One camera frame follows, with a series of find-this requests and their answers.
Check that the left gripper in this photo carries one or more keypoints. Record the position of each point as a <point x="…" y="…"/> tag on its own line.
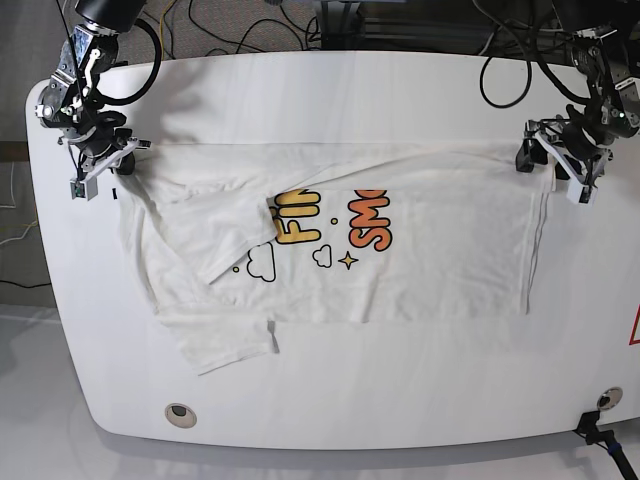
<point x="577" y="157"/>

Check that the black table clamp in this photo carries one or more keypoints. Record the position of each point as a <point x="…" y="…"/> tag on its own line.
<point x="589" y="431"/>

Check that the red warning sticker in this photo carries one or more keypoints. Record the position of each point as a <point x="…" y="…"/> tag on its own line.
<point x="635" y="332"/>

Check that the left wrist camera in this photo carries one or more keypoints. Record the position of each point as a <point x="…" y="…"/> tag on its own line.
<point x="578" y="193"/>

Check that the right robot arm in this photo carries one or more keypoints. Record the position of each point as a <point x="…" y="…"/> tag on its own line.
<point x="72" y="101"/>

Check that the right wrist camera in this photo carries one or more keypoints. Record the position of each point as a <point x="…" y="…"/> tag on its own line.
<point x="86" y="189"/>

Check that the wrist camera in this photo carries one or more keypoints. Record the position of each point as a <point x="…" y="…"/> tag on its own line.
<point x="578" y="193"/>
<point x="86" y="189"/>

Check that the table grommet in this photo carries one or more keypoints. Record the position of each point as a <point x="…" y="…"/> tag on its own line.
<point x="180" y="416"/>
<point x="610" y="398"/>

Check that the white printed T-shirt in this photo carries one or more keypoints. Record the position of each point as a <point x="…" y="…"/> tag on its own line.
<point x="228" y="242"/>

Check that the left table grommet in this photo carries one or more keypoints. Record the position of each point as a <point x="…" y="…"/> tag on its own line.
<point x="180" y="416"/>

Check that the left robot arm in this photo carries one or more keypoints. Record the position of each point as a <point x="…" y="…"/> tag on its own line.
<point x="605" y="51"/>

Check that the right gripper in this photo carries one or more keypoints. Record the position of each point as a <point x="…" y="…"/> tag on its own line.
<point x="96" y="143"/>

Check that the right table grommet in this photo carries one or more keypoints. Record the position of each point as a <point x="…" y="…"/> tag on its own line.
<point x="610" y="398"/>

